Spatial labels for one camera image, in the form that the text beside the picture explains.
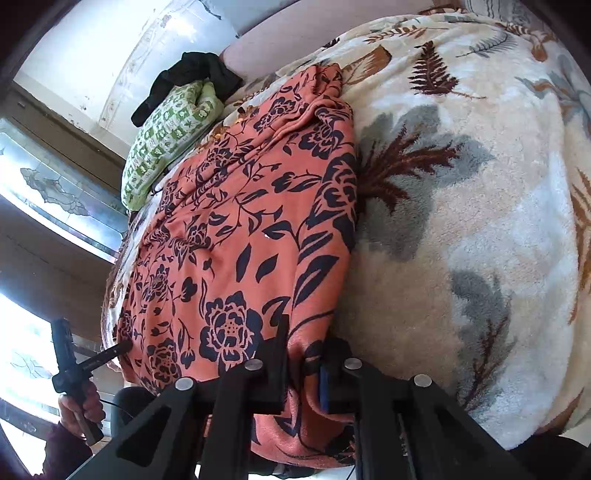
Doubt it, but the left hand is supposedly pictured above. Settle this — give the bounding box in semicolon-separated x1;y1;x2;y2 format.
58;380;106;439

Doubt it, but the green white patterned pillow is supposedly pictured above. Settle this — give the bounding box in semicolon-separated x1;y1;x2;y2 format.
121;80;223;211

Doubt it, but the orange floral print garment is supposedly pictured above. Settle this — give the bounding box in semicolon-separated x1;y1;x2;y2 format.
113;64;356;469

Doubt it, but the black cloth on pillow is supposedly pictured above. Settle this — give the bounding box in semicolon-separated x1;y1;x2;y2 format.
131;52;243;127

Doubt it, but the stained glass window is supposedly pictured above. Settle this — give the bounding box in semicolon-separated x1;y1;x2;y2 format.
1;118;127;263

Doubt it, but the cream leaf pattern blanket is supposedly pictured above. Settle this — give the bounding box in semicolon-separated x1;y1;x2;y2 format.
101;11;590;449

